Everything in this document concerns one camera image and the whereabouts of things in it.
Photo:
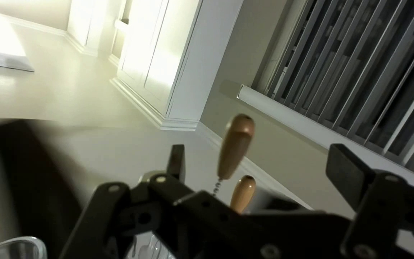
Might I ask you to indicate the dark ceiling fan blade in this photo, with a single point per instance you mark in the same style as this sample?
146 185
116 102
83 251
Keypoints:
30 182

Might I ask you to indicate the white vertical window blinds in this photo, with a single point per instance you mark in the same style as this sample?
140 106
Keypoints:
360 58

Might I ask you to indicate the clear glass lamp shade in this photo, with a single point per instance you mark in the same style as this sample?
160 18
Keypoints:
15 250

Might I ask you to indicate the white blinds valance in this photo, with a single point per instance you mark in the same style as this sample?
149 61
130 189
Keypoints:
288 113

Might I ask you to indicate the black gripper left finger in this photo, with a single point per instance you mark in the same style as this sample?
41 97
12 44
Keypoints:
116 211

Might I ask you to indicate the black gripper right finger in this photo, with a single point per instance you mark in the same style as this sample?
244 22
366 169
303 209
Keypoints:
380 211

